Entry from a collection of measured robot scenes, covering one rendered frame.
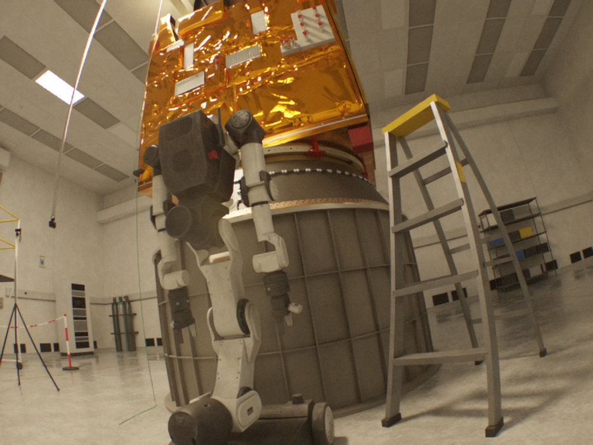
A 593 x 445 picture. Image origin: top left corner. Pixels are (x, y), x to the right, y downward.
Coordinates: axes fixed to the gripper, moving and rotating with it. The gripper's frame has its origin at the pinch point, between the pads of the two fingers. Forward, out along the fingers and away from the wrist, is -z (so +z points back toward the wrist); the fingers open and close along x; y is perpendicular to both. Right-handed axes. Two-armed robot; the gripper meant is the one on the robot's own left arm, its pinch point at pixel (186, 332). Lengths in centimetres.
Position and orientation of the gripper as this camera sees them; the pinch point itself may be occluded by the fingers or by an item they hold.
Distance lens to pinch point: 139.6
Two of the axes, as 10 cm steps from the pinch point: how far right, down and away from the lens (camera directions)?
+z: -2.1, -9.7, 0.8
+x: 2.3, 0.3, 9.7
